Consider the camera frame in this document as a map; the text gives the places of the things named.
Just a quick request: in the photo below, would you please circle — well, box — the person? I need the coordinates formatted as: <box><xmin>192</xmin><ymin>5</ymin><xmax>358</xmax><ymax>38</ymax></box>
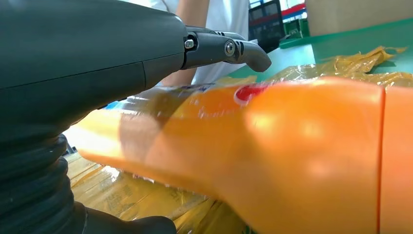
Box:
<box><xmin>122</xmin><ymin>0</ymin><xmax>259</xmax><ymax>87</ymax></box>

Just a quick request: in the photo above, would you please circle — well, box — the brown cardboard box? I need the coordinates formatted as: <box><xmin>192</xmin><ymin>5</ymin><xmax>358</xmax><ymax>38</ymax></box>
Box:
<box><xmin>304</xmin><ymin>0</ymin><xmax>413</xmax><ymax>37</ymax></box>

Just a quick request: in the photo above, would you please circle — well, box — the yellow taped cardboard mat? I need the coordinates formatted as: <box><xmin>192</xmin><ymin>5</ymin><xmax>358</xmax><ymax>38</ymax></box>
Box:
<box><xmin>64</xmin><ymin>46</ymin><xmax>413</xmax><ymax>234</ymax></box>

